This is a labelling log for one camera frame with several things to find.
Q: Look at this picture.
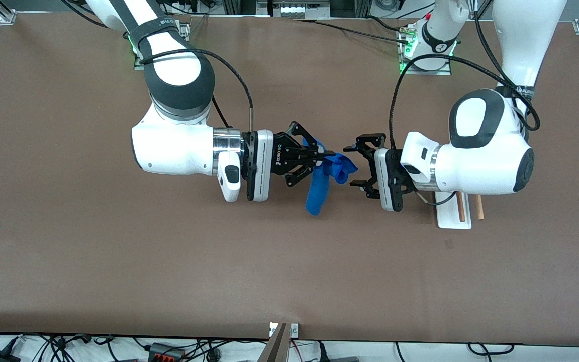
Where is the black orange connector box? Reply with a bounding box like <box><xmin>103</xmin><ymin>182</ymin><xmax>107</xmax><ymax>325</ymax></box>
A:
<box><xmin>147</xmin><ymin>342</ymin><xmax>186</xmax><ymax>362</ymax></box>

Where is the white rack with wooden bars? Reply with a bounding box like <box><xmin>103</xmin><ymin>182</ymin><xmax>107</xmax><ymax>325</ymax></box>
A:
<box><xmin>436</xmin><ymin>191</ymin><xmax>485</xmax><ymax>230</ymax></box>

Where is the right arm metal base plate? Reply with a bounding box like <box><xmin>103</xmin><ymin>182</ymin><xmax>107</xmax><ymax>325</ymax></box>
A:
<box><xmin>133</xmin><ymin>22</ymin><xmax>190</xmax><ymax>71</ymax></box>

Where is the small metal mount bracket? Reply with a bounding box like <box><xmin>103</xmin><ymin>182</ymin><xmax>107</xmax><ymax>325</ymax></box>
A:
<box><xmin>269</xmin><ymin>323</ymin><xmax>300</xmax><ymax>338</ymax></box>

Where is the grey camera mount pole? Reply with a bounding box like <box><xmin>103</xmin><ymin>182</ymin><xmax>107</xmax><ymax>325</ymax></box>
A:
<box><xmin>258</xmin><ymin>323</ymin><xmax>291</xmax><ymax>362</ymax></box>

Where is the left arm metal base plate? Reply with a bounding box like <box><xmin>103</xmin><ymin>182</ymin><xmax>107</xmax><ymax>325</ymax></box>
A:
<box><xmin>399</xmin><ymin>24</ymin><xmax>452</xmax><ymax>76</ymax></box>

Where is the short black curved cable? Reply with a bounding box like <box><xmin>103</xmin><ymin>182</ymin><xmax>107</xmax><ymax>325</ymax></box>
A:
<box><xmin>365</xmin><ymin>15</ymin><xmax>406</xmax><ymax>34</ymax></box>

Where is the white power strip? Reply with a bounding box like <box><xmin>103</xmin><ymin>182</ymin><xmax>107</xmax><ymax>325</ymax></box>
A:
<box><xmin>268</xmin><ymin>0</ymin><xmax>331</xmax><ymax>19</ymax></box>

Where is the long black table cable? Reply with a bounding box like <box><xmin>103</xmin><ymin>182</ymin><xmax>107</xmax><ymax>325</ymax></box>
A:
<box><xmin>294</xmin><ymin>18</ymin><xmax>411</xmax><ymax>45</ymax></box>

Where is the black looped cable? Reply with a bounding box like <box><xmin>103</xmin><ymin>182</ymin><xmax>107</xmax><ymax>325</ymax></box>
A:
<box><xmin>467</xmin><ymin>343</ymin><xmax>515</xmax><ymax>356</ymax></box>

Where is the thin grey cable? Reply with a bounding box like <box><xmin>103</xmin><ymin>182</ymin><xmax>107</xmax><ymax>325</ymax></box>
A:
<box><xmin>188</xmin><ymin>14</ymin><xmax>209</xmax><ymax>41</ymax></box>

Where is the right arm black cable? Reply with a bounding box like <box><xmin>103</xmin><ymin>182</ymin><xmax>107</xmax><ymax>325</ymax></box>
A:
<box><xmin>139</xmin><ymin>48</ymin><xmax>255</xmax><ymax>132</ymax></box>

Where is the blue microfibre towel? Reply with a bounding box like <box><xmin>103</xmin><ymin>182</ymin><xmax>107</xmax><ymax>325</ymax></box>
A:
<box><xmin>306</xmin><ymin>142</ymin><xmax>359</xmax><ymax>216</ymax></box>

